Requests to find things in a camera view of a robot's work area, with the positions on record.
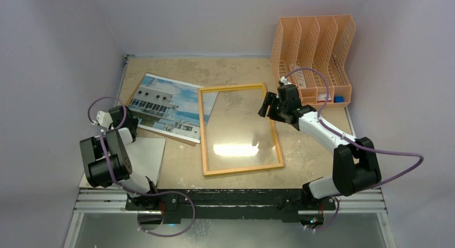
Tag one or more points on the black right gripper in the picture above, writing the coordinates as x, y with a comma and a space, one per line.
271, 104

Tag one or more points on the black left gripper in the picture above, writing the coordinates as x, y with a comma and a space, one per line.
134, 122

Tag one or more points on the building and sky photo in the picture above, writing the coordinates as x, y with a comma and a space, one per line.
185, 95

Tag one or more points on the clear acrylic sheet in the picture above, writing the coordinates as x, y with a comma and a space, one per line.
238, 129

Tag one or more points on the yellow wooden picture frame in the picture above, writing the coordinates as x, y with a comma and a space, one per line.
238, 129

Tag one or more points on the brown backing board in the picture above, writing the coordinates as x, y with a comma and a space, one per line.
156, 113

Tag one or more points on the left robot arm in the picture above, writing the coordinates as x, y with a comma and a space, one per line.
106, 161

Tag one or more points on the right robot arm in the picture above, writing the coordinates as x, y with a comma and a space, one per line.
355, 167

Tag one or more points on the white label card in organizer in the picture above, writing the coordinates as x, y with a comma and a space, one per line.
299, 78

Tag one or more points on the red white small box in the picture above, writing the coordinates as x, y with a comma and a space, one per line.
322, 97

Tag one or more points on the blue small object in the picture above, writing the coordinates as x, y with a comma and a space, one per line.
338, 99

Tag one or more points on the orange plastic file organizer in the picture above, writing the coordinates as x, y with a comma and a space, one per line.
317, 45

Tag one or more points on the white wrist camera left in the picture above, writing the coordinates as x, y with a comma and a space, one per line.
103, 119

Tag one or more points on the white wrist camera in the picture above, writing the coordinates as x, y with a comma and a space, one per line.
103, 119
283, 81

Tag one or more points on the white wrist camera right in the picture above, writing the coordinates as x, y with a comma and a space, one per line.
283, 81

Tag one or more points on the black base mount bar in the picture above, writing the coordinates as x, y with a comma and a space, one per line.
286, 205

